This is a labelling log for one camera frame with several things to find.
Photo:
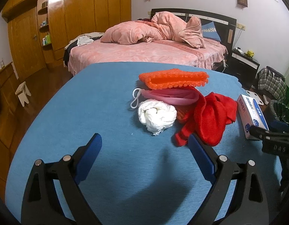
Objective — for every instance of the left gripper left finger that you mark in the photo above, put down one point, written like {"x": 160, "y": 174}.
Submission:
{"x": 41, "y": 204}

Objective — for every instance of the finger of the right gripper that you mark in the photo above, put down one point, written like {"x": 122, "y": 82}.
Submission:
{"x": 278, "y": 126}
{"x": 257, "y": 133}

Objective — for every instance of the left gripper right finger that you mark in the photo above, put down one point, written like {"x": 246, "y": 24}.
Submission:
{"x": 249, "y": 202}

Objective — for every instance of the white blue glove box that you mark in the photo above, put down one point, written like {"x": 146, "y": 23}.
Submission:
{"x": 251, "y": 115}

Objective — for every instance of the red cloth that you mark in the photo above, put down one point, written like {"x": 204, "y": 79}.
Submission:
{"x": 207, "y": 118}

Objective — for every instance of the pink face mask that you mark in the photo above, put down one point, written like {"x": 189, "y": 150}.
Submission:
{"x": 171, "y": 96}

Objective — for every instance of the white tissue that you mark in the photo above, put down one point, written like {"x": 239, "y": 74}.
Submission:
{"x": 156, "y": 116}

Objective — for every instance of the orange foam net sleeve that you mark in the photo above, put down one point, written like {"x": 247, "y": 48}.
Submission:
{"x": 173, "y": 78}

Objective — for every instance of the black lined trash bin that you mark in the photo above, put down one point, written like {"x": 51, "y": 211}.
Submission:
{"x": 279, "y": 111}

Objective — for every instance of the white bathroom scale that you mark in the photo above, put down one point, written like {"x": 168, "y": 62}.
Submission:
{"x": 255, "y": 96}

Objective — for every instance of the plaid bag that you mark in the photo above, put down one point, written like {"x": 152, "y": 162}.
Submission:
{"x": 270, "y": 81}

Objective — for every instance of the black nightstand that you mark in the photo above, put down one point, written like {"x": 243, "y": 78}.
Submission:
{"x": 242, "y": 67}

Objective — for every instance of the yellow toy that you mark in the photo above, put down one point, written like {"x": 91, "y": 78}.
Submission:
{"x": 249, "y": 54}

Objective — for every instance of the blue table cloth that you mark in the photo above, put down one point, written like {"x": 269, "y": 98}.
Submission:
{"x": 137, "y": 178}

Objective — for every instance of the black bed headboard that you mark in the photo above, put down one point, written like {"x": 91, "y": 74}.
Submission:
{"x": 224, "y": 25}

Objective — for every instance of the white small stool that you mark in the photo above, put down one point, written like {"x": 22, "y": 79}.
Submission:
{"x": 22, "y": 93}

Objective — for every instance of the blue pillow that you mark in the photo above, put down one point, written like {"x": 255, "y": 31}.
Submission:
{"x": 209, "y": 32}

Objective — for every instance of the bed with pink sheet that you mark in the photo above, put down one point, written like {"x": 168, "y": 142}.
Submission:
{"x": 164, "y": 51}

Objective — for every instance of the pink duvet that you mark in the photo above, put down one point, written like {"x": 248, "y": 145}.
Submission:
{"x": 163, "y": 26}

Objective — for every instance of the clothes pile on bed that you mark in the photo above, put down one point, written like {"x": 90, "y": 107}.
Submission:
{"x": 80, "y": 40}

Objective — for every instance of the wooden wardrobe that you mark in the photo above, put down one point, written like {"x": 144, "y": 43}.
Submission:
{"x": 39, "y": 30}

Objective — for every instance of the wall power socket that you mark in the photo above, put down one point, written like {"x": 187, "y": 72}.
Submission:
{"x": 241, "y": 26}

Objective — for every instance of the right wall lamp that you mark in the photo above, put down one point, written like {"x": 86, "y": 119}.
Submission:
{"x": 242, "y": 3}

